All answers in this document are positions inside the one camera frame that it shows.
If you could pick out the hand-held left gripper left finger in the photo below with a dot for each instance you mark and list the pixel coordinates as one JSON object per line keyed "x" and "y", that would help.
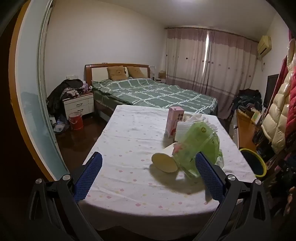
{"x": 89, "y": 176}

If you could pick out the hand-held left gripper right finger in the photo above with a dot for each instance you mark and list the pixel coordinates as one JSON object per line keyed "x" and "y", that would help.
{"x": 209, "y": 177}

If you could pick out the clear jar green lid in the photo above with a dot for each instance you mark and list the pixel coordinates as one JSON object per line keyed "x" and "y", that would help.
{"x": 200, "y": 141}

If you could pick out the black bin yellow rim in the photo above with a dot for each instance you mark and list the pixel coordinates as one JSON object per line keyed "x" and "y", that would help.
{"x": 252, "y": 163}

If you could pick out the white paper can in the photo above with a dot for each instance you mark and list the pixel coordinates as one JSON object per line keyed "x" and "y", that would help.
{"x": 163, "y": 162}

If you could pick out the pink milk carton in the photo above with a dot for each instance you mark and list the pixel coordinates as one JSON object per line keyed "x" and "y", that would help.
{"x": 172, "y": 125}

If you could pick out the white dotted tablecloth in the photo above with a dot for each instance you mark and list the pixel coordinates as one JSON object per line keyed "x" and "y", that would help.
{"x": 129, "y": 148}

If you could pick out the red bucket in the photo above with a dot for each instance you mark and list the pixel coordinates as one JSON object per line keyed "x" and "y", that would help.
{"x": 75, "y": 121}

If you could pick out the plastic bag on floor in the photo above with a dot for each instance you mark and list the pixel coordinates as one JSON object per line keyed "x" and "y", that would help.
{"x": 60, "y": 126}

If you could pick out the low wooden cabinet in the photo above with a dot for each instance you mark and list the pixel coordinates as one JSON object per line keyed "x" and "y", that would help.
{"x": 246, "y": 132}

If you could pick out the white nightstand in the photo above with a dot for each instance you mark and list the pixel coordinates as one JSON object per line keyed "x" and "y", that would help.
{"x": 77, "y": 105}

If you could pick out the pile of dark clothes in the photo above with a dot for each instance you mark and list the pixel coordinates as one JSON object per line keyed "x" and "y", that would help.
{"x": 57, "y": 95}

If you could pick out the clothes heap on cabinet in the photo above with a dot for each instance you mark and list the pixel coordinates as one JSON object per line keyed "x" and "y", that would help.
{"x": 248, "y": 99}

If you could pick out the cream puffer jacket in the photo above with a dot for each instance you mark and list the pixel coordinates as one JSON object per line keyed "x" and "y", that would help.
{"x": 277, "y": 115}

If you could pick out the green plaid duvet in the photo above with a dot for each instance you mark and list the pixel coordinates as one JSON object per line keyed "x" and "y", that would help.
{"x": 152, "y": 92}

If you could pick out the black television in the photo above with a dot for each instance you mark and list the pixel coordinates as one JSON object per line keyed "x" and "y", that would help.
{"x": 270, "y": 90}

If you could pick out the brown bear face pillow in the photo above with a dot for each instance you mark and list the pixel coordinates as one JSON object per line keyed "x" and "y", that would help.
{"x": 116, "y": 73}

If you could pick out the red puffer jacket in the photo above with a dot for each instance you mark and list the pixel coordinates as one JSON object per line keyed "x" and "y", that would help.
{"x": 291, "y": 109}

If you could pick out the wooden bed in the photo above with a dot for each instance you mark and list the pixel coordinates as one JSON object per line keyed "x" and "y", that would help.
{"x": 99, "y": 69}

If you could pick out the pink and white curtain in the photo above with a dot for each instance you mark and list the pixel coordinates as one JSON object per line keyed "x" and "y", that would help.
{"x": 222, "y": 69}

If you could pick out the frosted glass sliding door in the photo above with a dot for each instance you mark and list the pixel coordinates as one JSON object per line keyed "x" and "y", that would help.
{"x": 30, "y": 81}

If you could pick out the small cardboard box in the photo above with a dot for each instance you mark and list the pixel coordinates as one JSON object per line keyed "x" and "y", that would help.
{"x": 161, "y": 74}

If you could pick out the plain brown pillow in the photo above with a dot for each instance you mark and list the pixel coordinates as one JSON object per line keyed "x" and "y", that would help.
{"x": 137, "y": 72}

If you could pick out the cream air conditioner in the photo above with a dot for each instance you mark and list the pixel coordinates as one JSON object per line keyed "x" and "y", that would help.
{"x": 264, "y": 45}

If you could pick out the white wall socket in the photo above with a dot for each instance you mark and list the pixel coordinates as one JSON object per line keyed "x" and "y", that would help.
{"x": 70, "y": 76}

